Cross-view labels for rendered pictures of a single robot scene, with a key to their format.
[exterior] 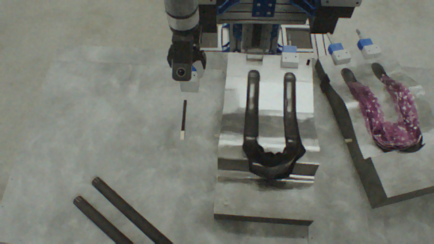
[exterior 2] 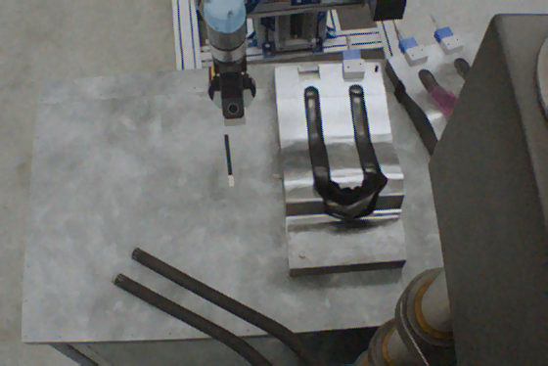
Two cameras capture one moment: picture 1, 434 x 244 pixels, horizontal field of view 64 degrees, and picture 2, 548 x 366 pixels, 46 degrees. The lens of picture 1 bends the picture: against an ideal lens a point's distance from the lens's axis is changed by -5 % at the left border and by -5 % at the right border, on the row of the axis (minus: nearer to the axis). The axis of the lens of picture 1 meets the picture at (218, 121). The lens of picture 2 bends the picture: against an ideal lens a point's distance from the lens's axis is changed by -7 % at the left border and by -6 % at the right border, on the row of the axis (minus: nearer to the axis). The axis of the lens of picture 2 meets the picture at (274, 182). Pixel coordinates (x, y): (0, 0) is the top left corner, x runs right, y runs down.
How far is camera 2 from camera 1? 0.56 m
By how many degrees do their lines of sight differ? 6
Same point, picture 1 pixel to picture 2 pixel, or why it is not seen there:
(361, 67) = (442, 66)
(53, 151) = (71, 224)
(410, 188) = not seen: hidden behind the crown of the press
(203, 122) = (253, 160)
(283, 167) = (364, 203)
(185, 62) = (236, 96)
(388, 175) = not seen: hidden behind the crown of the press
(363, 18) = not seen: outside the picture
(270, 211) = (355, 255)
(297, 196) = (384, 235)
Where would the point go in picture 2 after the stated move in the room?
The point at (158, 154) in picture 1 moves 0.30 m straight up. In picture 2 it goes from (205, 209) to (191, 152)
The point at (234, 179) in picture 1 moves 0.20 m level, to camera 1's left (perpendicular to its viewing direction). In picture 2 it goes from (307, 226) to (217, 242)
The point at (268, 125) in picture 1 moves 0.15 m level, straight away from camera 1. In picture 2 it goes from (339, 156) to (342, 98)
